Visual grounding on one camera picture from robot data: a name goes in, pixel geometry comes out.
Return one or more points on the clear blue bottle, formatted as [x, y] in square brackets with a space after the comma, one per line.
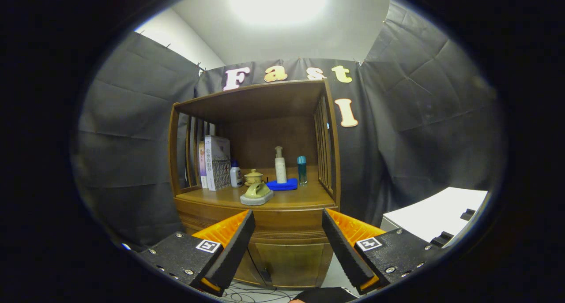
[302, 173]

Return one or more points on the white patterned book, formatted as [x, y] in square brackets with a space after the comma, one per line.
[218, 155]

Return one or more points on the wooden cabinet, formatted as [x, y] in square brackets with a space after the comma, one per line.
[256, 102]

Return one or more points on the wooden countertop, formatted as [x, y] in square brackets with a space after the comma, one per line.
[300, 197]

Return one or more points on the wooden cabinet door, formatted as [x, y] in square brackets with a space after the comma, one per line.
[291, 263]
[247, 274]

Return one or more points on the purple and white book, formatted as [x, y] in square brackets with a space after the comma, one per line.
[202, 166]

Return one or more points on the white bottle with blue cap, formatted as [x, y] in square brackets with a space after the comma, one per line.
[236, 177]

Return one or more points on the black backdrop cloth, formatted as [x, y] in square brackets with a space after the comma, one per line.
[419, 117]

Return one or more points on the yellow lidded teacup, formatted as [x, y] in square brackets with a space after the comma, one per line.
[253, 177]

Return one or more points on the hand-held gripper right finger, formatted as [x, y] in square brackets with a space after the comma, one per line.
[344, 250]

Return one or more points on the blue folded cloth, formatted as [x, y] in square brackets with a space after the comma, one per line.
[284, 186]

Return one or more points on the wooden drawer with black knob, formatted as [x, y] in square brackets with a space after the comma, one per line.
[287, 219]

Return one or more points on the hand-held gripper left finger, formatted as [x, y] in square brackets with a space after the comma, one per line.
[234, 250]

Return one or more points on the white pump bottle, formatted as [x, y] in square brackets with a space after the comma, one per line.
[280, 168]

